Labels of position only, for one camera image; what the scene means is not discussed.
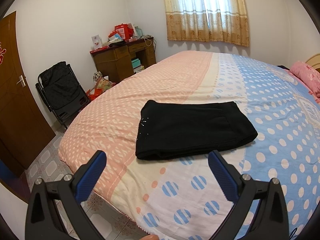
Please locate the brown wooden door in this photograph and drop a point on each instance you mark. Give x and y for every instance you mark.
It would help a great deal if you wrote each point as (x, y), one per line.
(24, 130)

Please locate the red gift bag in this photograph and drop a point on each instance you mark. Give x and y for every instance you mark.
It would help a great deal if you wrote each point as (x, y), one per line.
(125, 31)

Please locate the teal boxes under desk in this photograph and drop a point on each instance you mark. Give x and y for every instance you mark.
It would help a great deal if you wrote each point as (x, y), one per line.
(137, 65)

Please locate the beige patterned window curtain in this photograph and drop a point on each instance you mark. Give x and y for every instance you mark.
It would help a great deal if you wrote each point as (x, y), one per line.
(208, 21)

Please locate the black folding chair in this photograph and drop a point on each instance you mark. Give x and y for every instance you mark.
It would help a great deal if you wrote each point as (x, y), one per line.
(61, 92)

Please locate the black pants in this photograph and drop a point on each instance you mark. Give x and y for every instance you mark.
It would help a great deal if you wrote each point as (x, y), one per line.
(169, 131)

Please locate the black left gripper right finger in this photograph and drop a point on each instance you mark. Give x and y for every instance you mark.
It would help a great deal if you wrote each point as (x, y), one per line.
(270, 220)

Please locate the silver door handle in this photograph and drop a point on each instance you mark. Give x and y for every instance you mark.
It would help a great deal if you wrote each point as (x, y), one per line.
(21, 81)

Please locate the cream wooden headboard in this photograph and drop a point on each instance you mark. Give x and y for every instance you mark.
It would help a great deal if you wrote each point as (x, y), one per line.
(314, 62)

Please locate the dark wooden desk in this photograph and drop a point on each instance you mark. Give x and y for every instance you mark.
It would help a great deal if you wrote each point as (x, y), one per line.
(116, 61)

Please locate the colourful bag on floor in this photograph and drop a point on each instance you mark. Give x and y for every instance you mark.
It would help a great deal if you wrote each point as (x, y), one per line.
(101, 84)

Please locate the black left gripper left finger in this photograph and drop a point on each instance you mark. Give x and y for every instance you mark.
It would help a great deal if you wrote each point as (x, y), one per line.
(43, 220)

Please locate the pink floral pillow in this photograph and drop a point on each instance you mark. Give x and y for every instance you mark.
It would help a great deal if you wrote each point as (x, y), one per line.
(308, 75)

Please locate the white card on desk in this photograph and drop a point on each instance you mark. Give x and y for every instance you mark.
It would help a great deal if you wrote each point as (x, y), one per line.
(97, 42)

